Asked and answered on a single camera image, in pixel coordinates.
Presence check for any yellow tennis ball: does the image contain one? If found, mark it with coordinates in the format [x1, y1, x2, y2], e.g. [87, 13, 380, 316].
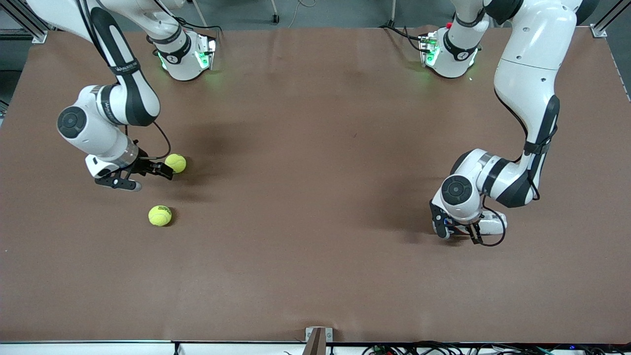
[165, 153, 187, 174]
[148, 205, 173, 227]

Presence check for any clear tennis ball can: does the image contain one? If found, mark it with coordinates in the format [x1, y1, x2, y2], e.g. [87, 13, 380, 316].
[446, 211, 508, 236]

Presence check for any silver arm base connector box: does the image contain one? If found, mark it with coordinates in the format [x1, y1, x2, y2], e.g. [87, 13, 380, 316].
[196, 32, 217, 71]
[419, 32, 439, 67]

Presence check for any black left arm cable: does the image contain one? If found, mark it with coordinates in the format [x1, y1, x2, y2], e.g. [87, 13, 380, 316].
[478, 89, 560, 247]

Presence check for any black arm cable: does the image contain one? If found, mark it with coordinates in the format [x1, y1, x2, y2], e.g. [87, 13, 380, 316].
[478, 89, 560, 247]
[79, 0, 172, 161]

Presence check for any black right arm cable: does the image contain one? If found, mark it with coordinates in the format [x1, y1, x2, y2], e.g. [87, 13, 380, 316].
[79, 0, 172, 161]

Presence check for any black cable bundle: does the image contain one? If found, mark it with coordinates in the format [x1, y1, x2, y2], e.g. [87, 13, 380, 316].
[362, 340, 631, 355]

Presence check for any black base cable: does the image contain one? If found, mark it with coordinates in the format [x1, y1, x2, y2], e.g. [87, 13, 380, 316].
[380, 22, 424, 52]
[153, 0, 221, 52]

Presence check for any aluminium frame post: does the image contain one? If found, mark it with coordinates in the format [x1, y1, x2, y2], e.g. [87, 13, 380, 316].
[0, 0, 48, 44]
[591, 0, 631, 39]

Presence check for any grey table edge bracket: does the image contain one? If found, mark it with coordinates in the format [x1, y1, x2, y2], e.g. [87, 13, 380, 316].
[305, 327, 333, 355]

